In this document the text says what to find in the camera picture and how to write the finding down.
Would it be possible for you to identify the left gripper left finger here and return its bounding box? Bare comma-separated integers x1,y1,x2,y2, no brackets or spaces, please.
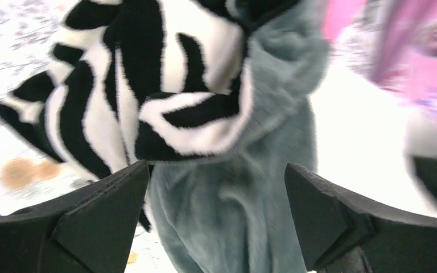
0,162,149,273

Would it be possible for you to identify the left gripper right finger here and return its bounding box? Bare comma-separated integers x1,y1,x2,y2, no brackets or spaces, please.
284,164,437,273

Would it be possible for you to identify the white pillow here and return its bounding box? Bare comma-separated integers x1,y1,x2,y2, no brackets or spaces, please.
305,64,437,220

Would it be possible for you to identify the grey plush pillowcase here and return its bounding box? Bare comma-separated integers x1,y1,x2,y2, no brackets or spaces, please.
0,1,328,272

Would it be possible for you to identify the purple princess print blanket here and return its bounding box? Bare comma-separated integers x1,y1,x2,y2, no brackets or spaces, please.
324,1,437,124

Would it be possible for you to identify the floral table cloth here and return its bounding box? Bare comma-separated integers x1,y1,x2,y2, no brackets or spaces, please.
0,1,174,272

